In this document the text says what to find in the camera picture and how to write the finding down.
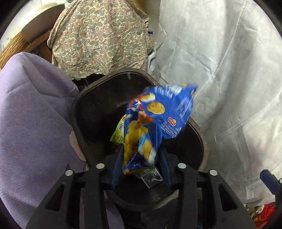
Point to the purple floral tablecloth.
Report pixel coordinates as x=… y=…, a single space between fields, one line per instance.
x=36 y=99

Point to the dark brown trash bin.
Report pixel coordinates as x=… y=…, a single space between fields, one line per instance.
x=95 y=115

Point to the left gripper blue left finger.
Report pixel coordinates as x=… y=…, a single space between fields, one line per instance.
x=99 y=178

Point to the black green small packet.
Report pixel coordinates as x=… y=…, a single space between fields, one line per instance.
x=150 y=176

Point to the blue chip bag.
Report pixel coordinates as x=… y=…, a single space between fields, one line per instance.
x=158 y=113

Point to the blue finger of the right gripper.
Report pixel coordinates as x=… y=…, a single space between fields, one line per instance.
x=271 y=182

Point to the white plastic sheet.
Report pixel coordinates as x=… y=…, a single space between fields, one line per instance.
x=232 y=51

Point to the paisley patterned cloth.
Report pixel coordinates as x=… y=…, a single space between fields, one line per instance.
x=100 y=37

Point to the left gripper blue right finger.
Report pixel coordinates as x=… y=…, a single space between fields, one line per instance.
x=180 y=176

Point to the woven wicker basket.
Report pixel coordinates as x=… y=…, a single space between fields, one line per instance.
x=16 y=45

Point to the green white snack packet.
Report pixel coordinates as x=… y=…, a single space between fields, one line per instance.
x=118 y=135

